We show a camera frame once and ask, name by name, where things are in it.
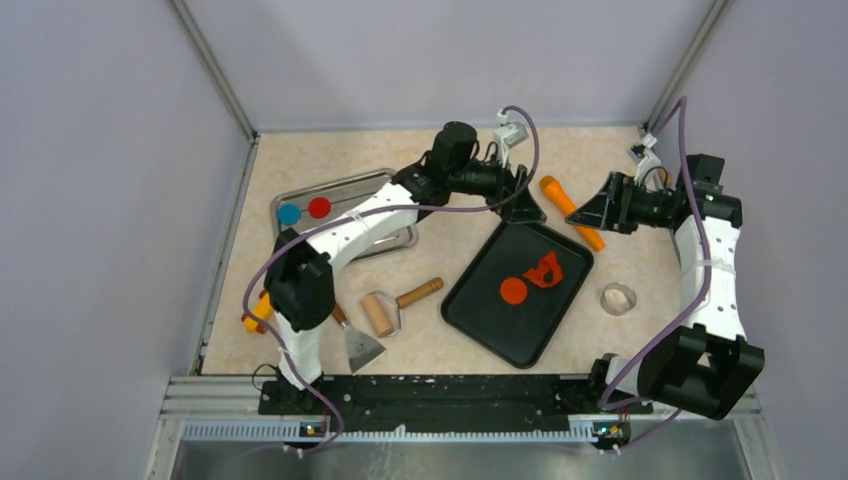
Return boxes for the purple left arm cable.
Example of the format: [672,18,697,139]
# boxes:
[242,105,541,458]

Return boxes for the orange-red dough scrap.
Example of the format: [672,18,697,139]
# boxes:
[522,251,564,289]

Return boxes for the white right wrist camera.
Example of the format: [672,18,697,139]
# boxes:
[629,133,662,187]

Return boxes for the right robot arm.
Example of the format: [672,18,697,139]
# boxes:
[566,154,765,420]

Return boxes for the black baking tray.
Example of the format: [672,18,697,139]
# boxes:
[440,222,594,369]

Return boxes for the wooden handled metal scraper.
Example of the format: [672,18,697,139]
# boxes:
[332,303,387,374]

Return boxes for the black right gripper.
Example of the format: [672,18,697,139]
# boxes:
[566,172,673,235]

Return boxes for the orange-red dough piece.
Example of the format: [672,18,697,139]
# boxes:
[499,277,528,306]

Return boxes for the yellow toy car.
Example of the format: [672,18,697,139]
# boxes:
[241,290,274,334]

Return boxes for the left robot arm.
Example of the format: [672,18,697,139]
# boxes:
[263,118,540,414]

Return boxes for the wooden dough roller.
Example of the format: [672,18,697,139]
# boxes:
[360,277,444,338]

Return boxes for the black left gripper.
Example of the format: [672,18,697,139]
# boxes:
[447,146,544,222]

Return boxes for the blue dough disc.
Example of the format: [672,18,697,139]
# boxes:
[276,203,302,226]

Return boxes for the red dough disc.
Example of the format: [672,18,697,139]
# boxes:
[307,196,332,219]

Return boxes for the orange toy carrot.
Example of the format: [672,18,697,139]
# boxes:
[539,175,606,252]

